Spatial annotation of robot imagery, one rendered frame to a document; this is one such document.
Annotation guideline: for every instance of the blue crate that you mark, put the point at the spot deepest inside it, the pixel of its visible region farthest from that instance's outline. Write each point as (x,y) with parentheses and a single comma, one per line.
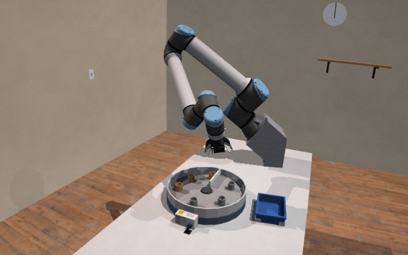
(271,209)

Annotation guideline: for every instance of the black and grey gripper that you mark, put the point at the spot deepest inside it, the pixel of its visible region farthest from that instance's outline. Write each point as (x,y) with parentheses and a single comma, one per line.
(217,146)

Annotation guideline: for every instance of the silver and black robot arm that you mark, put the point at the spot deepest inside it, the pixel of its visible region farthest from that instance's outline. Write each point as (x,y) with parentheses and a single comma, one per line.
(240,110)

